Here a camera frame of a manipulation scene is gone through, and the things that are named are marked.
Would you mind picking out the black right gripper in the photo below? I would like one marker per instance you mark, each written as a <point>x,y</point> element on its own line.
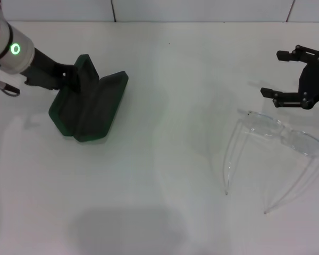
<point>315,79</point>

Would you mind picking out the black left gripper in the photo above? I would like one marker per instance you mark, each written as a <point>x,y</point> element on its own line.
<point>42,71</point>

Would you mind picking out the green glasses case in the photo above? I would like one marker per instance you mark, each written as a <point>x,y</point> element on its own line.
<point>101,106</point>

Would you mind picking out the clear white glasses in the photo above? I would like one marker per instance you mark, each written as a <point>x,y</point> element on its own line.
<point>281,132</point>

